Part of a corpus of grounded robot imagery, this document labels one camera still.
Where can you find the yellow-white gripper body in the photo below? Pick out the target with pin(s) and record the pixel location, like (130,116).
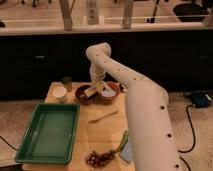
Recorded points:
(97,87)

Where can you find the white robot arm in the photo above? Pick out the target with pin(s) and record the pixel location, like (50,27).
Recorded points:
(146,107)

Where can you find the white cloth in bowl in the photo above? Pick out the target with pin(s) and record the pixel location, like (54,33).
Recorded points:
(108,91)

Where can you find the orange bowl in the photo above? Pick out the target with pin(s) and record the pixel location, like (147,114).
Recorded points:
(116,88)

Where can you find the dark purple bowl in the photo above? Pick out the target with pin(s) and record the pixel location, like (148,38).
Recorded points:
(83,100)

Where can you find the small glass jar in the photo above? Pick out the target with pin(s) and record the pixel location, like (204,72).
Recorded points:
(67,82)

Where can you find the wooden spoon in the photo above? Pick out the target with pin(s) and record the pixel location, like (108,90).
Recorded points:
(102,117)

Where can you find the white cup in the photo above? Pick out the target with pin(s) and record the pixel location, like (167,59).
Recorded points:
(60,94)

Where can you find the green vegetable stalk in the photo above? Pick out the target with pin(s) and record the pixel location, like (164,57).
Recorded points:
(122,143)

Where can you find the light blue sponge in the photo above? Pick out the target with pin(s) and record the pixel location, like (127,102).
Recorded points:
(126,152)

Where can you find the green plastic tray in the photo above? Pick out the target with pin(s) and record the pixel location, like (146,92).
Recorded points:
(50,135)

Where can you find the bunch of purple grapes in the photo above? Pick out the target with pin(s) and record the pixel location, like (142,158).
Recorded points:
(96,160)

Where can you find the dark blue floor device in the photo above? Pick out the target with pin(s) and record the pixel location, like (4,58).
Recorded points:
(200,100)

